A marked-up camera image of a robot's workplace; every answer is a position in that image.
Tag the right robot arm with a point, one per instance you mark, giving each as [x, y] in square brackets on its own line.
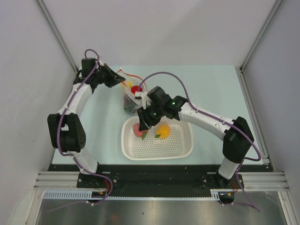
[235, 134]

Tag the white cable duct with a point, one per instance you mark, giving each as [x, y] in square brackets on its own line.
[72, 195]

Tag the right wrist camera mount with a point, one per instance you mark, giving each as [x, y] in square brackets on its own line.
[143, 98]

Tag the fake pink peach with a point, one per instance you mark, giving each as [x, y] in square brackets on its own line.
[138, 133]

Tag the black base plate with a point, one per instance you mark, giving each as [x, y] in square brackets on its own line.
[157, 180]

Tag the aluminium frame rail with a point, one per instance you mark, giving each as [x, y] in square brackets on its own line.
[260, 181]

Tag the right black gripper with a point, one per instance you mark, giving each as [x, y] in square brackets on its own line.
[144, 114]

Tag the fake orange fruit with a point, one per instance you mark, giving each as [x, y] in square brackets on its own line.
[163, 131]

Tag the fake purple grapes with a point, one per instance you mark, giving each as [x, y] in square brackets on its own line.
[129, 105]

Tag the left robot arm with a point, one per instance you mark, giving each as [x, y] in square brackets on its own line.
[66, 131]

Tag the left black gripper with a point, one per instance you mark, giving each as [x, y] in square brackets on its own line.
[113, 78]

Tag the clear zip top bag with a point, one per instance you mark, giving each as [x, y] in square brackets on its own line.
[135, 80]

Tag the white perforated plastic basket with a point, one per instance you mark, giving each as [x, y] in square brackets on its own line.
[169, 139]

